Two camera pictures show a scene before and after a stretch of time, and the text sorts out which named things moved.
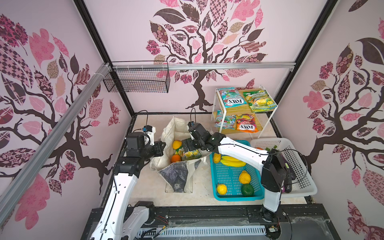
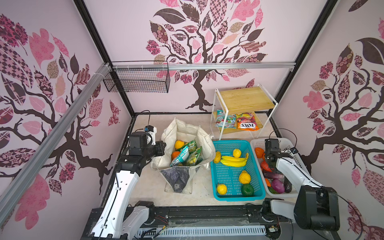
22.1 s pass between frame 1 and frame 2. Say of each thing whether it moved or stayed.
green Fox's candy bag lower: stayed
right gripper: moved
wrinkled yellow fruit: stayed
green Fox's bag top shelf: moved
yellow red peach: stayed
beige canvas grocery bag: stayed
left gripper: stayed
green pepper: stayed
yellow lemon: stayed
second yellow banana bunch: stayed
